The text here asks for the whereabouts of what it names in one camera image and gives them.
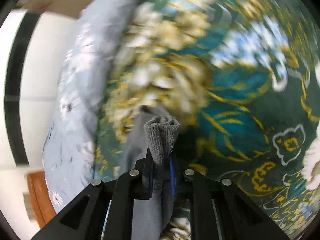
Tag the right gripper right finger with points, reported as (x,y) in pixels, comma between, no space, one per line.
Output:
(219,209)

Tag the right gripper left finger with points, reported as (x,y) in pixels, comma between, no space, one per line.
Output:
(103,210)

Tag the white black wardrobe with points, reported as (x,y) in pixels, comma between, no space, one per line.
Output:
(33,47)

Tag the teal floral bed blanket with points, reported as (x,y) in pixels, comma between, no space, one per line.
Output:
(242,79)

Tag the light blue floral duvet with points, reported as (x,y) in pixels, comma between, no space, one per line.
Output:
(68,152)

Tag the dark grey sweatpants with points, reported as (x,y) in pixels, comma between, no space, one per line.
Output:
(156,130)

